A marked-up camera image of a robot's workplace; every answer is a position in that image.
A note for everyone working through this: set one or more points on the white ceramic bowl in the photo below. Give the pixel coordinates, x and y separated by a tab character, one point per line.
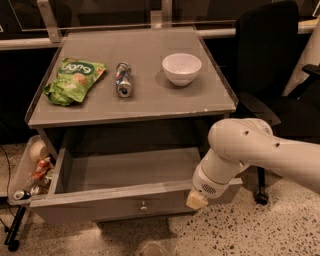
181	68

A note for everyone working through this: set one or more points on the clear plastic side bin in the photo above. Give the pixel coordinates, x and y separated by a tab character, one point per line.
23	177

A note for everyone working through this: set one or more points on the green snack bag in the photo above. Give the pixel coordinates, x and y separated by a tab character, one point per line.
73	81

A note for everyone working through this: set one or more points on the grey wooden drawer cabinet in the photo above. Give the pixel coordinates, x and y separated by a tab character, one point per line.
153	97

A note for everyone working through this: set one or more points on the metal top drawer knob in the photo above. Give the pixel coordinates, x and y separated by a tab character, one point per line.
143	208

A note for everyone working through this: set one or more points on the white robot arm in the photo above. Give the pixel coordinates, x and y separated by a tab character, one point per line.
240	143

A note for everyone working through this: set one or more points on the silver can in bin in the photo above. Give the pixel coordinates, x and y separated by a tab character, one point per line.
38	190

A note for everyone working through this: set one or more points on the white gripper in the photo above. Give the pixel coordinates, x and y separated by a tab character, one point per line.
207	184

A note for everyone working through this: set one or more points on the grey top drawer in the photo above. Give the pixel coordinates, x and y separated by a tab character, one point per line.
111	187

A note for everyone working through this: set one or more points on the crushed soda can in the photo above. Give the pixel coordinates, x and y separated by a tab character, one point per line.
124	86

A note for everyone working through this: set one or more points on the black stand leg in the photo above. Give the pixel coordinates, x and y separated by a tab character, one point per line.
11	242

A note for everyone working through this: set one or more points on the dark can in bin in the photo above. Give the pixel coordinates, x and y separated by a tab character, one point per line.
21	195

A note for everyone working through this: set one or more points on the metal railing with brackets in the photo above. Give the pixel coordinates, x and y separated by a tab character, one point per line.
32	24

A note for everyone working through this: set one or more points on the black office chair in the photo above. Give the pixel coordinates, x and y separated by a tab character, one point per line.
266	40

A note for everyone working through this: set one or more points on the red orange can in bin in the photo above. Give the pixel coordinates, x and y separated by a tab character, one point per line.
40	170

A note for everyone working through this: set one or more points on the white round object in bin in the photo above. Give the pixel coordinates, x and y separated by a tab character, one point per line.
38	151

